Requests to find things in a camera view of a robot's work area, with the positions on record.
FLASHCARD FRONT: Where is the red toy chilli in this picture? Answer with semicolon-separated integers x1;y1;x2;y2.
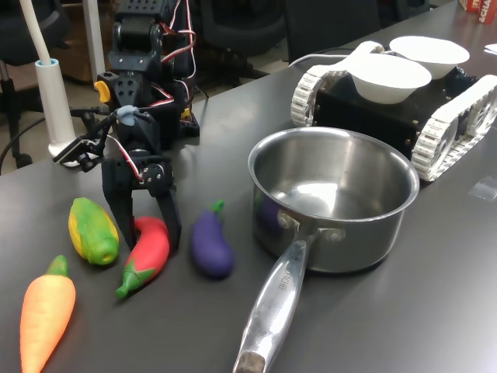
115;216;172;299

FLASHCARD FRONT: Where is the pale grey putty lump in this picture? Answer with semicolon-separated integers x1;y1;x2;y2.
116;104;139;126

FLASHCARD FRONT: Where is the yellow green toy corn cob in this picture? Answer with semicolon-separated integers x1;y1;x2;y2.
68;197;120;266

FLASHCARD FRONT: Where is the purple toy aubergine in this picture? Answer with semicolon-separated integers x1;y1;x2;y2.
190;199;235;278

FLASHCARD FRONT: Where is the black and yellow clamp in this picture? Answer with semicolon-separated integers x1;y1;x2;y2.
94;71;117;113

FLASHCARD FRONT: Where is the white pole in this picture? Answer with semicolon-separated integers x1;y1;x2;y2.
82;0;106;77

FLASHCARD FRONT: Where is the orange toy carrot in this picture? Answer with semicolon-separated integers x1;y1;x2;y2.
19;254;77;373

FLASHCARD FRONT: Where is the tracked vehicle with white tracks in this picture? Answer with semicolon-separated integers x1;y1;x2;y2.
290;40;497;183

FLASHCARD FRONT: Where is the white bowl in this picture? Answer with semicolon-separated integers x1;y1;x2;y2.
389;35;471;81
345;54;433;105

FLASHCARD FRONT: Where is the clear tape patch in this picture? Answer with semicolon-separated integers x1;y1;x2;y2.
467;175;497;201

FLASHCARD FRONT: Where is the red printed box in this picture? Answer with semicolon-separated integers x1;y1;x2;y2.
459;0;497;25

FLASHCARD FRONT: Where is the long black gripper cable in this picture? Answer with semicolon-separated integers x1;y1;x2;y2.
81;110;121;156

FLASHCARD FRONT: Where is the black power plug cable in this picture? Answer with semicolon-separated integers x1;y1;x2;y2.
69;106;113;137

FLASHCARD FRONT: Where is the small gripper camera board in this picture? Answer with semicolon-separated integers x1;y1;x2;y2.
52;134;108;172

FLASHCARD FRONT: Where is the white post with flat foot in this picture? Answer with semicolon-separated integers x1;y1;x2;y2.
19;0;85;169

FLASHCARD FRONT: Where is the steel pan with long handle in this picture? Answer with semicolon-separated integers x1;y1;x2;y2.
232;127;421;373

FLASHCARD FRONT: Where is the thin white vehicle cable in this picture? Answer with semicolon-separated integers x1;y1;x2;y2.
289;47;360;71

